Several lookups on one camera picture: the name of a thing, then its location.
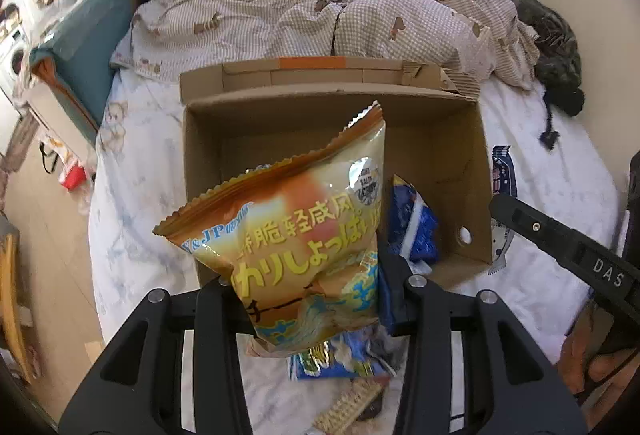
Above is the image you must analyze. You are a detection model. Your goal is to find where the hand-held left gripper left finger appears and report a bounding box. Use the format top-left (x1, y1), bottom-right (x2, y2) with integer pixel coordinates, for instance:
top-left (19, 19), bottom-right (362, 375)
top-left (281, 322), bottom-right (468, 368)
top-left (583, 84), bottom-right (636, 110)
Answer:
top-left (57, 276), bottom-right (256, 435)

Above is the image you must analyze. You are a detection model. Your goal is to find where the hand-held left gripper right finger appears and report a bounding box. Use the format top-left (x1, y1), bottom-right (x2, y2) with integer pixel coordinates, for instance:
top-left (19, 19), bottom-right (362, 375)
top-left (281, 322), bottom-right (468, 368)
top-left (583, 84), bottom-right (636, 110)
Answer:
top-left (377, 255), bottom-right (588, 435)

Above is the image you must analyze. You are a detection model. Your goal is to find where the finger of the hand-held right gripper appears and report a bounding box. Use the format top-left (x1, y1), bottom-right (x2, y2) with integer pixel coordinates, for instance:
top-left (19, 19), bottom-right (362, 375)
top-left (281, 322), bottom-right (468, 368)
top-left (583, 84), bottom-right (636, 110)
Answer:
top-left (489, 194), bottom-right (598, 278)

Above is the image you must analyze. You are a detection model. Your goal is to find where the navy white small packet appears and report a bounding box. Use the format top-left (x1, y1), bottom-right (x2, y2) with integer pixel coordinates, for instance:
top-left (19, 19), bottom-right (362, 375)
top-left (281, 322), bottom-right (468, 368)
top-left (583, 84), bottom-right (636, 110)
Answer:
top-left (491, 145), bottom-right (517, 196)

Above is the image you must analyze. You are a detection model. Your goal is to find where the blue white snack bag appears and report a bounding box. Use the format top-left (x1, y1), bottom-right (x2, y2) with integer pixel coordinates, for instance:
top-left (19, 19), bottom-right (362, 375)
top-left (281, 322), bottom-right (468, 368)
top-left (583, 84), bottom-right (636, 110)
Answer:
top-left (287, 332), bottom-right (401, 382)

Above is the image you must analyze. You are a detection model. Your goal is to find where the dark blue snack bag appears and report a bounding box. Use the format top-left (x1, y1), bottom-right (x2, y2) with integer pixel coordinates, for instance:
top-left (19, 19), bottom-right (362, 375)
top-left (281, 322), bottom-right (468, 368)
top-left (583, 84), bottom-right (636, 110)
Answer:
top-left (387, 174), bottom-right (440, 266)

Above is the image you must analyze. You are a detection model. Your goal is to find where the large orange white snack bag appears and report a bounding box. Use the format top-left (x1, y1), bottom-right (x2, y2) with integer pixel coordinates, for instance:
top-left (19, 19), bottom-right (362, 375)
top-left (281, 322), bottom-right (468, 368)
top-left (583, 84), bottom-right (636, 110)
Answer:
top-left (152, 101), bottom-right (388, 358)

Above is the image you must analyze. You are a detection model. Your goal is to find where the beige wafer packet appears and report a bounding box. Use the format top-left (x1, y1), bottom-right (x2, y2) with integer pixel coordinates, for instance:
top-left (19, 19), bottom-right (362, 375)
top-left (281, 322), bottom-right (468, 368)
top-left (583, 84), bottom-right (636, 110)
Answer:
top-left (314, 380), bottom-right (386, 427)

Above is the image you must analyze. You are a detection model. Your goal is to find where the brown cardboard box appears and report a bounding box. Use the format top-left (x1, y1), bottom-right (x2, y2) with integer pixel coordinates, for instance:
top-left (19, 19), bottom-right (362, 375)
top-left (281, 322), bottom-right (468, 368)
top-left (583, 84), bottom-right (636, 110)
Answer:
top-left (179, 56), bottom-right (494, 290)

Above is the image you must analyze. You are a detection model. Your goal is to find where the person's right hand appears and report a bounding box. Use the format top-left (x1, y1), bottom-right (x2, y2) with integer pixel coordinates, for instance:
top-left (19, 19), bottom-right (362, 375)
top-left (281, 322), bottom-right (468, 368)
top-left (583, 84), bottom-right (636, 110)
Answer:
top-left (556, 302), bottom-right (640, 411)

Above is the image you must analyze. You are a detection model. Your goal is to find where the white bear print bedsheet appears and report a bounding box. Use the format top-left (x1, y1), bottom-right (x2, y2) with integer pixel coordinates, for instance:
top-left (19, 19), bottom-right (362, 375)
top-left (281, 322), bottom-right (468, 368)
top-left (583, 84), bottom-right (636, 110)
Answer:
top-left (89, 65), bottom-right (631, 435)

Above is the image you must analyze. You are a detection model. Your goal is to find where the dark camouflage cloth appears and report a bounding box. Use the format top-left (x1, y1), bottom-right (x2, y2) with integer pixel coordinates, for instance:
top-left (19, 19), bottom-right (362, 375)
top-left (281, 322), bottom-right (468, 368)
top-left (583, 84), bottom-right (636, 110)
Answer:
top-left (505, 0), bottom-right (586, 116)

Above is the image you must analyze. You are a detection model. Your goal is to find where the red white shopping bag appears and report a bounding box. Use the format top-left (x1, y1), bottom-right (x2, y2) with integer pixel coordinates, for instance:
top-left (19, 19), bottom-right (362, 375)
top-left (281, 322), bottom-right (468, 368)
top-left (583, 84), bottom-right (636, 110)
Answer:
top-left (42, 140), bottom-right (96, 190)

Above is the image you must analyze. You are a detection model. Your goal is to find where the yellow wooden chair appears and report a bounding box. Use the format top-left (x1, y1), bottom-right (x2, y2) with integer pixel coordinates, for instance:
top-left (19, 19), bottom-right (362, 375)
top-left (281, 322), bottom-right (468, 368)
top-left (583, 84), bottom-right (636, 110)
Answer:
top-left (0, 235), bottom-right (36, 386)

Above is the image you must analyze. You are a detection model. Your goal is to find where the teal bed headboard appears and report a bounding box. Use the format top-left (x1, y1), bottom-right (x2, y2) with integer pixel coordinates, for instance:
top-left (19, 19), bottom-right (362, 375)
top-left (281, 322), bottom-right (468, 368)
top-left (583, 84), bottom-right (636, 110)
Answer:
top-left (29, 0), bottom-right (138, 146)

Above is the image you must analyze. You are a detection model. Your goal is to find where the beige checked bear quilt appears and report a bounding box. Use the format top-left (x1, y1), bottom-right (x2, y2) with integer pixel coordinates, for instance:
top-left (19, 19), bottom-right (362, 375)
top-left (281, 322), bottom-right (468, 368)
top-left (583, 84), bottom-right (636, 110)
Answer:
top-left (109, 0), bottom-right (541, 90)

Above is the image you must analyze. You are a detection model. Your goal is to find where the white washing machine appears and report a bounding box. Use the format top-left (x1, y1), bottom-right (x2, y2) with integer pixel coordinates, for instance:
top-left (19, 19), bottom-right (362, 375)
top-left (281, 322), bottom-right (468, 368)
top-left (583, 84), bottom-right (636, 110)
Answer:
top-left (0, 27), bottom-right (31, 100)

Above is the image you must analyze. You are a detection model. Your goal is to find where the black strap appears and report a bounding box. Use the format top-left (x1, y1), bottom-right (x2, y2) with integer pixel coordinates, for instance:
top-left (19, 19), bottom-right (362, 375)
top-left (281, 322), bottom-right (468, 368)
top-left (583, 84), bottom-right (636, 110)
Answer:
top-left (539, 90), bottom-right (563, 150)

